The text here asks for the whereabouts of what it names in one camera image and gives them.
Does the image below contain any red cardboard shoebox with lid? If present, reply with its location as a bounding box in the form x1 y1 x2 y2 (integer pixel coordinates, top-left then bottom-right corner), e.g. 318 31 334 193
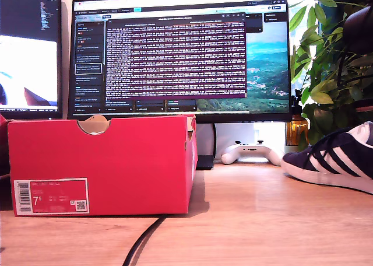
0 113 199 217

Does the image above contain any white game controller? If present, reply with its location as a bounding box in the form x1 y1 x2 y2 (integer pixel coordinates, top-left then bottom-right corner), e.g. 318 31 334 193
220 139 285 166

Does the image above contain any black table cable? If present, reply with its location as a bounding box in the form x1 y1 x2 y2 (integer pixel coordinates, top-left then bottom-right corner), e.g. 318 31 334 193
122 213 170 266

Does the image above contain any wide black computer monitor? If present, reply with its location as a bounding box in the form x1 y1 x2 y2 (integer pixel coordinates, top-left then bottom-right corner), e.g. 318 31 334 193
67 0 293 170

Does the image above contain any amber pump bottle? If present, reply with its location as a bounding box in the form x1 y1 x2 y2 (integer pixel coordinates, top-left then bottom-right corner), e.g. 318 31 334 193
285 89 309 146

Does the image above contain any narrow black computer monitor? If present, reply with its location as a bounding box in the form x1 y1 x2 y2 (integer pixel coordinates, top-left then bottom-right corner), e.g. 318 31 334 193
0 0 64 120

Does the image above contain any green leafy potted plant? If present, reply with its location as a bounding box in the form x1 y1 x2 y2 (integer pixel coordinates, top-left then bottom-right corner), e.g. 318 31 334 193
289 0 373 153

